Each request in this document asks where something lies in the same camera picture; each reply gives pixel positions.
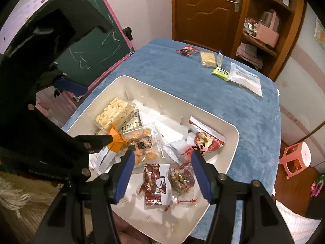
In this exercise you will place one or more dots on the dark red white packet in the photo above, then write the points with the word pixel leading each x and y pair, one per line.
pixel 156 187

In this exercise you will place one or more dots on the clear mixed nuts packet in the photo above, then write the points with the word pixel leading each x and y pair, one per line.
pixel 183 183

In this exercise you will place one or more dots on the orange white snack bar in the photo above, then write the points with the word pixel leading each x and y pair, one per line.
pixel 106 157

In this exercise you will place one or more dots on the blue white snack packet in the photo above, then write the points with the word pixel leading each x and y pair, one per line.
pixel 219 59

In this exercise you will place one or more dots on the red dark jerky packet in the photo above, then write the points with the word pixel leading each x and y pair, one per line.
pixel 188 51

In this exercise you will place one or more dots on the blue plush table cloth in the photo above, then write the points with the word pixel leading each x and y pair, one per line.
pixel 257 118

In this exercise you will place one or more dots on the brown wooden door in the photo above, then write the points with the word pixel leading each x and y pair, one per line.
pixel 210 24

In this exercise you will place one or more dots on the pale wafer packet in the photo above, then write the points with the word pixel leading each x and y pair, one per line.
pixel 168 134

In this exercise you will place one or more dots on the brown wooden corner shelf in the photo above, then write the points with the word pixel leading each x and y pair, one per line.
pixel 291 19

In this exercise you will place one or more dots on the pink plastic stool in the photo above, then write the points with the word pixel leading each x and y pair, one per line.
pixel 295 159

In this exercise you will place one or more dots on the pink basket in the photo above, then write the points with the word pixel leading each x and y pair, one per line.
pixel 267 30

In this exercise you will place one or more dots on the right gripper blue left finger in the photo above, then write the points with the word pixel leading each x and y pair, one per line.
pixel 120 175

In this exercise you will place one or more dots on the wall calendar poster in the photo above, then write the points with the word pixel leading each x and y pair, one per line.
pixel 320 33

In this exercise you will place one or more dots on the checkered white cushion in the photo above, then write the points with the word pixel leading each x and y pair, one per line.
pixel 303 230

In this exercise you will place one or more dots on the folded pink towels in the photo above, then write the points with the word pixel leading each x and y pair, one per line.
pixel 248 53

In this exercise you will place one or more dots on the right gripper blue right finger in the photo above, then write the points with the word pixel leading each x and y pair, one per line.
pixel 206 175

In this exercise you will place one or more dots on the puffed rice snack packet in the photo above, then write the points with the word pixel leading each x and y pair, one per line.
pixel 117 113

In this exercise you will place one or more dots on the brown cookies clear bag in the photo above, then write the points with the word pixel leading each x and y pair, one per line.
pixel 146 143

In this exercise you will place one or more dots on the red white jujube bag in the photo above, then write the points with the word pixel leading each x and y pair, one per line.
pixel 202 138

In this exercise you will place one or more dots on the beige cracker block packet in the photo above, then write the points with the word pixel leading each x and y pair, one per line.
pixel 208 59

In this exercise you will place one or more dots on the pink toy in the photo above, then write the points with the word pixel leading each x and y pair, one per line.
pixel 317 186

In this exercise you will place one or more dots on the small nuts packet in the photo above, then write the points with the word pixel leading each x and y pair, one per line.
pixel 180 151

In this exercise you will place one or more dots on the red white cookies packet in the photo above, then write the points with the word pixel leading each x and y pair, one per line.
pixel 132 121

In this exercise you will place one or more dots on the white dotted paper sheet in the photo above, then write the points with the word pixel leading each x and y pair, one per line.
pixel 20 14

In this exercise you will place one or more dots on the green chalkboard pink frame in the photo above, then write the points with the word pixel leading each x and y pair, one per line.
pixel 96 55

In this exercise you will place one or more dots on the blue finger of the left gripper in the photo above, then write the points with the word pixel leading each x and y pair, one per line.
pixel 71 87
pixel 93 143

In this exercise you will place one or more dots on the large white powder bag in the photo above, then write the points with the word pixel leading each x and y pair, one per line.
pixel 245 78

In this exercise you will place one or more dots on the green pastry packet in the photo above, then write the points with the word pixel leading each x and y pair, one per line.
pixel 221 73

